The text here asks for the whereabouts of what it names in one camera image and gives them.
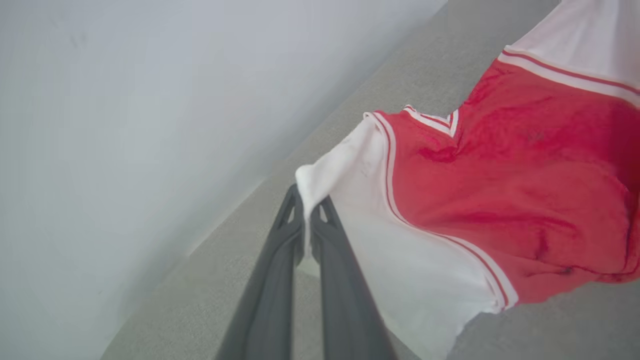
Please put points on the red and white jersey garment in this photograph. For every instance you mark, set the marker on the red and white jersey garment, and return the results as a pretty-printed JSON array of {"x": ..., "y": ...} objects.
[{"x": 500, "y": 175}]

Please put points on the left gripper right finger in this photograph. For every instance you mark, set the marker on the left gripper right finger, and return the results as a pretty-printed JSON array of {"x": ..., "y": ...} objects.
[{"x": 345, "y": 305}]

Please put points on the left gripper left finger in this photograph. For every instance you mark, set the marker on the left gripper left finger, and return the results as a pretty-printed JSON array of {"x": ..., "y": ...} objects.
[{"x": 270, "y": 300}]

